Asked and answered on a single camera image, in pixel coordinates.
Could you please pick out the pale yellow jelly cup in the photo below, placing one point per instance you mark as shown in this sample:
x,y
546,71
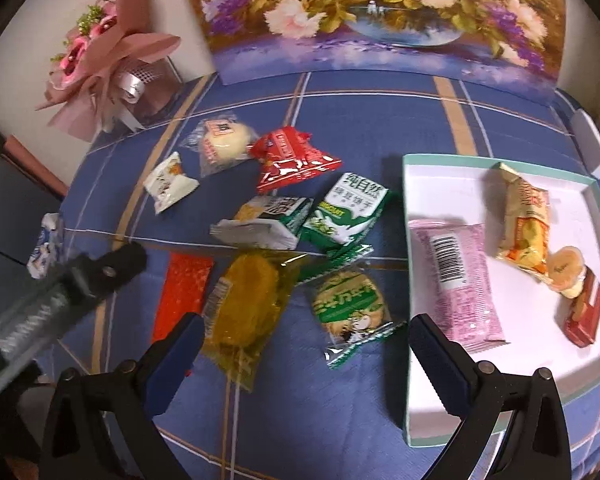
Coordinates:
x,y
567,267

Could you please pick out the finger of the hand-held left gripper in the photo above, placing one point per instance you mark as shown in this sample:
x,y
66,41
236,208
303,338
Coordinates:
x,y
107,270

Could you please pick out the green white biscuit packet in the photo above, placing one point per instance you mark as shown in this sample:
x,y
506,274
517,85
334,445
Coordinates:
x,y
345,210

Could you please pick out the yellow orange snack packet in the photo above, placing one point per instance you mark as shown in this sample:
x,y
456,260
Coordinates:
x,y
525,220

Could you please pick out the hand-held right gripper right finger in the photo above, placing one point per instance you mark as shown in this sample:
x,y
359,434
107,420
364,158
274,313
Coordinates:
x,y
440,360

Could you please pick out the clear-wrapped round pastry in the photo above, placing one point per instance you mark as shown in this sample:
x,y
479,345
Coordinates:
x,y
225,142

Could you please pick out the yellow transparent snack packet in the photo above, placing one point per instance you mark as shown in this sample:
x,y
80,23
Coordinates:
x,y
250,305

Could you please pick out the red triangular snack packet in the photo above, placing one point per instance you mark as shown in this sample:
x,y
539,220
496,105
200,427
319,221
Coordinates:
x,y
290,160

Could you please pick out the pink flower bouquet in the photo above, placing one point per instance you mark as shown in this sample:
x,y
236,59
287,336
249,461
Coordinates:
x,y
95,55

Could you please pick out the reddish brown board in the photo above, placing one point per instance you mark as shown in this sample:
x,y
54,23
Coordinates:
x,y
35,162

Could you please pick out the blue white tissue packet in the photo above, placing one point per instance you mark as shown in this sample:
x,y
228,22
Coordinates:
x,y
45,250

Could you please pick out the floral painting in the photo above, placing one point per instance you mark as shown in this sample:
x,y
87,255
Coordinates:
x,y
380,10

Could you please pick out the green round cookie packet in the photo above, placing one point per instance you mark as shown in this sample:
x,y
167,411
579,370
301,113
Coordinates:
x,y
347,305

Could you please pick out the cream white snack packet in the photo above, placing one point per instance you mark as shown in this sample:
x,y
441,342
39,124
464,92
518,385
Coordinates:
x,y
167,182

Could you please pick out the dark red white-striped packet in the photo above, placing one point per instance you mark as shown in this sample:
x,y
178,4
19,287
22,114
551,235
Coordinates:
x,y
587,310

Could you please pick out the pink snack packet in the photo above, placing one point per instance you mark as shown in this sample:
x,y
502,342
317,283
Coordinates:
x,y
460,285

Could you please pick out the blue plaid tablecloth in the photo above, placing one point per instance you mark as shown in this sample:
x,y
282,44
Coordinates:
x,y
280,410

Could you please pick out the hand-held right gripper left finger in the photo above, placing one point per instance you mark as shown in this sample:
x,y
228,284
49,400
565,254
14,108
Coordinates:
x,y
182,360

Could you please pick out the white power adapter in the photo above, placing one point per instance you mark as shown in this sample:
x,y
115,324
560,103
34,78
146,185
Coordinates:
x,y
592,145

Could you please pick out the green-rimmed white box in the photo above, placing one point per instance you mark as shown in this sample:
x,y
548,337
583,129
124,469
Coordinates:
x,y
530,360

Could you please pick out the dark cabinet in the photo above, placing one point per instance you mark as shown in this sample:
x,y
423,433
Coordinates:
x,y
15,200

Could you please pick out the red patterned snack packet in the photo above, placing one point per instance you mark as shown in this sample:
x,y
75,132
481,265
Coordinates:
x,y
182,295

